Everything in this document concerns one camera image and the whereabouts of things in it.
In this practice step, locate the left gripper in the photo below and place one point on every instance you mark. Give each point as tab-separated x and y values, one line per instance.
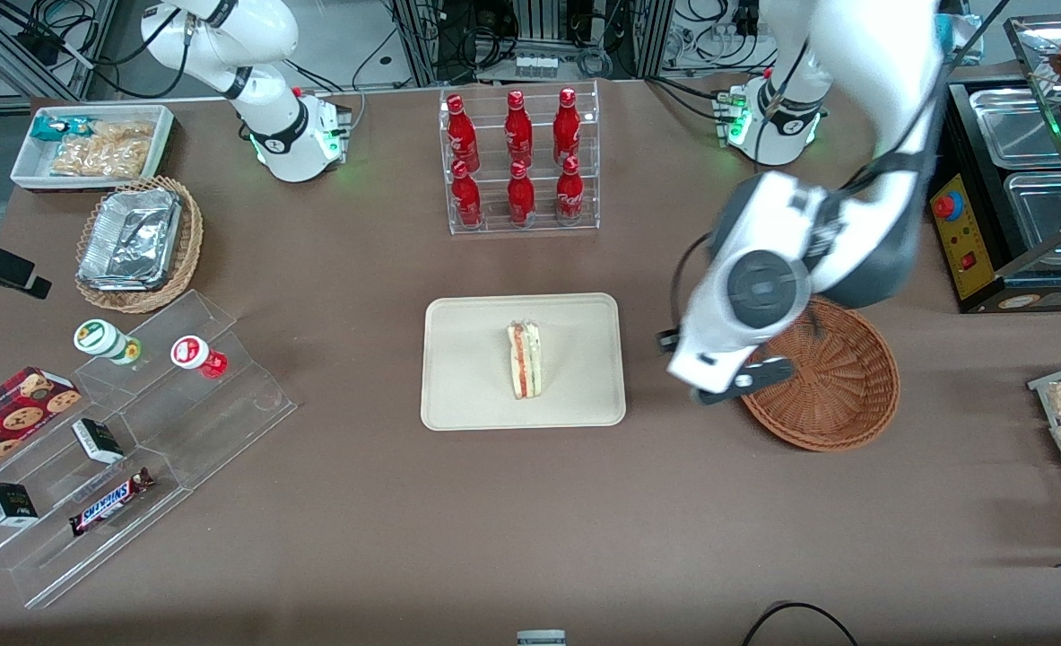
663	340

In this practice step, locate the triangular sandwich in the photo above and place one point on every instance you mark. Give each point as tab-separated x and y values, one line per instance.
525	361

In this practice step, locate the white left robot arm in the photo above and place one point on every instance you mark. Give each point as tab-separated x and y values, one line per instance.
880	72

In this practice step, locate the brown wicker basket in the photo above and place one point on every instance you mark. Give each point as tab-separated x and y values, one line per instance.
839	395

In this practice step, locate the beige plastic tray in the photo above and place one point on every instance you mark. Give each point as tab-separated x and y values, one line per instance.
467	368

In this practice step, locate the light wicker basket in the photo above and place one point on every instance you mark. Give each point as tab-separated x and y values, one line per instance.
191	242

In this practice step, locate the black food warmer cabinet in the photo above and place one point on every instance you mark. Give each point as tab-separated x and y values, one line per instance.
965	233

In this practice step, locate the clear acrylic bottle rack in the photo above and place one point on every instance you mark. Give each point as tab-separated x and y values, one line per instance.
588	179

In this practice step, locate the red cola bottle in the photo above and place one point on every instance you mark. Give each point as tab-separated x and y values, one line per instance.
517	126
521	199
467	199
567	126
569	196
461	130

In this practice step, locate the small grey device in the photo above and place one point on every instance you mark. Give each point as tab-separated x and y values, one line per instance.
541	638

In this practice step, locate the white power strip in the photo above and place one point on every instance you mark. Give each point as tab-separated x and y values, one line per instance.
535	65

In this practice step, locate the teal cloth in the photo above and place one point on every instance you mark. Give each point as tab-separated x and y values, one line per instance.
959	31

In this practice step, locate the clear acrylic stepped shelf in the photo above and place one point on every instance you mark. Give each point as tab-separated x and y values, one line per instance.
216	431

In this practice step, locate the red lid yogurt cup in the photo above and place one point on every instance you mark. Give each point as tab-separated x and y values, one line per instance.
193	353

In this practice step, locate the stacked aluminium foil containers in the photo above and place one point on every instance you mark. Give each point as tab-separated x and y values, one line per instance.
126	240

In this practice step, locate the green lid yogurt cup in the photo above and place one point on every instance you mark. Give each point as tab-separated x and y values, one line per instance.
100	337

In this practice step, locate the snickers chocolate bar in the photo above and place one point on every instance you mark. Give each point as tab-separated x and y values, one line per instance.
110	502

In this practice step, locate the small black box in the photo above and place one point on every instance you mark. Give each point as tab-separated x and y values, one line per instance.
8	504
98	440

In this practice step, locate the clear bag of crackers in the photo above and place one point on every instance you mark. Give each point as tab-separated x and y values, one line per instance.
104	152

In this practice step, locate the teal snack packet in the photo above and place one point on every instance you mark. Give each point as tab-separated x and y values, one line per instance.
50	127

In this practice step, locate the red cookie box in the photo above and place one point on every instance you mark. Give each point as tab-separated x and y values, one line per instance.
10	417

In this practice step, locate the white rectangular snack bin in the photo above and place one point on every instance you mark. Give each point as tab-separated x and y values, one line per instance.
30	170

